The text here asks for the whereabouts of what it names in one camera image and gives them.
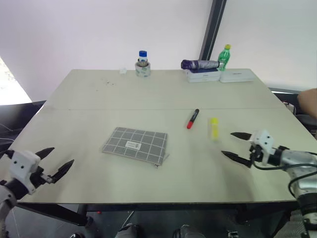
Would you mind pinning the purple folded umbrella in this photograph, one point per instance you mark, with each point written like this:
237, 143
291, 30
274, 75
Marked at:
198, 64

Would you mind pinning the red and black marker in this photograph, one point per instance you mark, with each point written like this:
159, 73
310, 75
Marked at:
192, 120

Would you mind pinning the black table frame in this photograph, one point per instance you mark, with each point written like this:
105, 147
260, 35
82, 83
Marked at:
57, 213

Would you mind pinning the dark rounded shape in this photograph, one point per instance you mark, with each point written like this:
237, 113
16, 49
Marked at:
185, 231
128, 231

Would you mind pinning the dark window frame post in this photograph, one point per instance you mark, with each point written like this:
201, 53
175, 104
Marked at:
212, 29

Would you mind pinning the green bottle yellow cap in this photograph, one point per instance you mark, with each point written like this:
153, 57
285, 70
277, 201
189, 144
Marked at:
225, 56

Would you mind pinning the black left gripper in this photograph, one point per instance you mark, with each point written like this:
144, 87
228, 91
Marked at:
38, 177

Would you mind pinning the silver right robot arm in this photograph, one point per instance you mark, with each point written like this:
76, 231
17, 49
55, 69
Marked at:
299, 161

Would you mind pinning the white flat box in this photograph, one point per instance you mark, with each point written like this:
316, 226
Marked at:
203, 76
236, 75

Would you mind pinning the yellow glue stick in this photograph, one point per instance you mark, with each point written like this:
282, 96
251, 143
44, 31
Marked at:
213, 129

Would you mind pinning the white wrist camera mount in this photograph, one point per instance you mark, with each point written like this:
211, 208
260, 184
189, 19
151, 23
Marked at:
22, 161
263, 140

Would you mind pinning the person bare forearm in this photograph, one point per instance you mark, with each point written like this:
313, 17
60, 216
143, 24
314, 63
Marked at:
308, 101

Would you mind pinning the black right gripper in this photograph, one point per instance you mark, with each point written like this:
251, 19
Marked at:
257, 152

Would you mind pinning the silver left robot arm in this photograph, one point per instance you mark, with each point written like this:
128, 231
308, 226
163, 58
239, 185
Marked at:
7, 192

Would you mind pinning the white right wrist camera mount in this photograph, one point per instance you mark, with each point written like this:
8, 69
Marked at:
263, 140

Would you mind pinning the grey checked pencil pouch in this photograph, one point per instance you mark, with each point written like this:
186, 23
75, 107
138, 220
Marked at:
135, 145

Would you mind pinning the printed tape roll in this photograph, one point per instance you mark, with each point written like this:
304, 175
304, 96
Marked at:
142, 70

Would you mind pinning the black side desk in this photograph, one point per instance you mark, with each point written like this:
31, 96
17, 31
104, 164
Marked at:
284, 95

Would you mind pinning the blue capped small bottle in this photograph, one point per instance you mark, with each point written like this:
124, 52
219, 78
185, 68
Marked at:
143, 57

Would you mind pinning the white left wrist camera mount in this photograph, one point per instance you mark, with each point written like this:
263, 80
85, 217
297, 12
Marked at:
22, 161

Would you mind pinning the small white object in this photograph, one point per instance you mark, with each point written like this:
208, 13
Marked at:
123, 70

